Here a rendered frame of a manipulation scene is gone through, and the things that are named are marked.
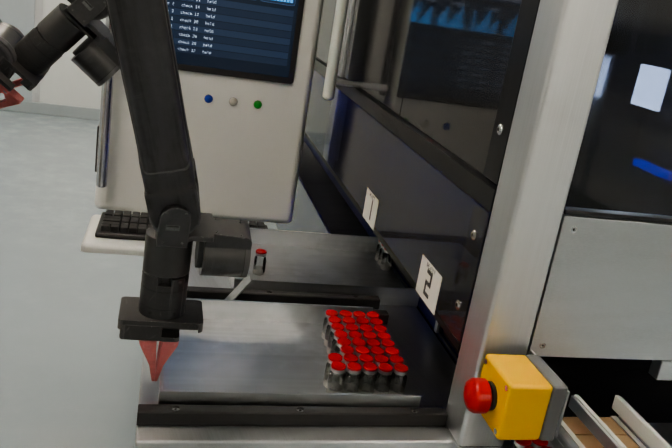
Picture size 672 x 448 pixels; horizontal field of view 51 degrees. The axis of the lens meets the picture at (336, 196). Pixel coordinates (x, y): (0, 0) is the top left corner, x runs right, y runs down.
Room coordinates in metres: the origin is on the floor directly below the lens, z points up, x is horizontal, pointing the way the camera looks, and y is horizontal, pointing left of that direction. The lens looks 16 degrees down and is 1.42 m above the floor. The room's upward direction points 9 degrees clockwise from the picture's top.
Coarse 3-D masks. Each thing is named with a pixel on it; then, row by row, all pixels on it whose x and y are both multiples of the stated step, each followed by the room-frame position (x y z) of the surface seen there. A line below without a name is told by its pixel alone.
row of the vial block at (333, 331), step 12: (336, 312) 1.01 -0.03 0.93; (324, 324) 1.00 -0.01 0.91; (336, 324) 0.97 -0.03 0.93; (324, 336) 1.00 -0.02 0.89; (336, 336) 0.94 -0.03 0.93; (336, 348) 0.92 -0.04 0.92; (348, 348) 0.90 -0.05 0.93; (348, 360) 0.87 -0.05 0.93; (348, 372) 0.85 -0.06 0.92; (360, 372) 0.85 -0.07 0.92; (348, 384) 0.85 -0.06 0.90
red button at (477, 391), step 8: (472, 384) 0.71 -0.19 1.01; (480, 384) 0.71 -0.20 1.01; (488, 384) 0.71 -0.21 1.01; (464, 392) 0.72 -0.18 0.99; (472, 392) 0.71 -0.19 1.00; (480, 392) 0.70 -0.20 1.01; (488, 392) 0.71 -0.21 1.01; (464, 400) 0.72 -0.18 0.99; (472, 400) 0.70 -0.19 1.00; (480, 400) 0.70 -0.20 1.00; (488, 400) 0.70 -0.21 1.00; (472, 408) 0.70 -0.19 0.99; (480, 408) 0.70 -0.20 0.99; (488, 408) 0.70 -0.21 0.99
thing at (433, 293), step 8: (424, 256) 1.00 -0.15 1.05; (424, 264) 0.99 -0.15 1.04; (424, 272) 0.99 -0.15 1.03; (432, 272) 0.96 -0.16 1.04; (424, 280) 0.98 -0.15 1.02; (432, 280) 0.95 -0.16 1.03; (440, 280) 0.93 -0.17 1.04; (416, 288) 1.00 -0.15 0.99; (432, 288) 0.95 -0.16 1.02; (424, 296) 0.97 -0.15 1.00; (432, 296) 0.94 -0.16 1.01; (432, 304) 0.94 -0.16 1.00; (432, 312) 0.93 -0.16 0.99
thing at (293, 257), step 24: (264, 240) 1.37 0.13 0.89; (288, 240) 1.39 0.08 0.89; (312, 240) 1.40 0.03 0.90; (336, 240) 1.41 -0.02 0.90; (360, 240) 1.42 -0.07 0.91; (288, 264) 1.29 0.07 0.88; (312, 264) 1.31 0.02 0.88; (336, 264) 1.33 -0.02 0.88; (360, 264) 1.35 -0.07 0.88; (264, 288) 1.12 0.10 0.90; (288, 288) 1.13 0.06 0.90; (312, 288) 1.14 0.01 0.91; (336, 288) 1.15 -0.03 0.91; (360, 288) 1.16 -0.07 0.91; (384, 288) 1.17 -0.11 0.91; (408, 288) 1.19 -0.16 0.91
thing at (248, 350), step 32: (224, 320) 1.01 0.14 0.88; (256, 320) 1.03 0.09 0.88; (288, 320) 1.04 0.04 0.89; (320, 320) 1.06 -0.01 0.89; (192, 352) 0.90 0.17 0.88; (224, 352) 0.92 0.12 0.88; (256, 352) 0.93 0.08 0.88; (288, 352) 0.95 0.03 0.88; (320, 352) 0.96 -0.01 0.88; (160, 384) 0.76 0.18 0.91; (192, 384) 0.82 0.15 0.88; (224, 384) 0.83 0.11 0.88; (256, 384) 0.85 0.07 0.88; (288, 384) 0.86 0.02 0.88; (320, 384) 0.87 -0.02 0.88
